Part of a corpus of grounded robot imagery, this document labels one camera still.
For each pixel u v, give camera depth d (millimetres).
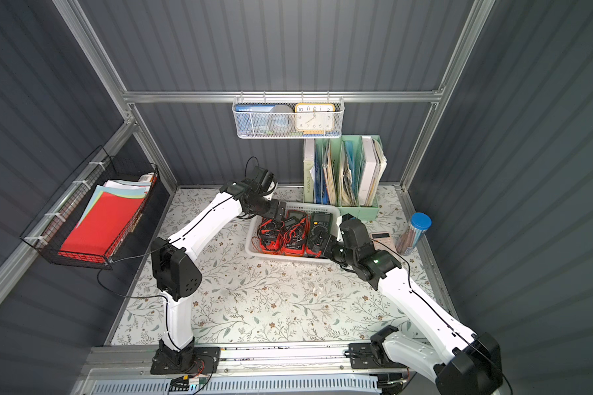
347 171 960
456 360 384
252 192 630
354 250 571
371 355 734
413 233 848
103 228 721
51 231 615
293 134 889
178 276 502
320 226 914
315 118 882
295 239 885
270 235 864
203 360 737
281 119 896
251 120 882
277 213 789
